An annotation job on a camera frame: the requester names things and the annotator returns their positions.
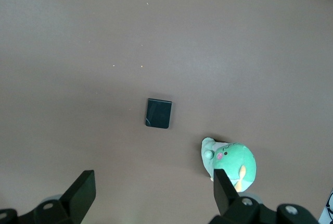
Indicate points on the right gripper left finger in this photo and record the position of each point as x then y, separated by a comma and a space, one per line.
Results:
72, 203

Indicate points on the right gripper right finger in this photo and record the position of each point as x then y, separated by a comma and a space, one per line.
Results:
238, 209

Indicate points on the green dinosaur plush toy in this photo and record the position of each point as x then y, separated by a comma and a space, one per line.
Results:
234, 159

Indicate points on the brown table cover mat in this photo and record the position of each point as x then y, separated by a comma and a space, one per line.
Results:
130, 39

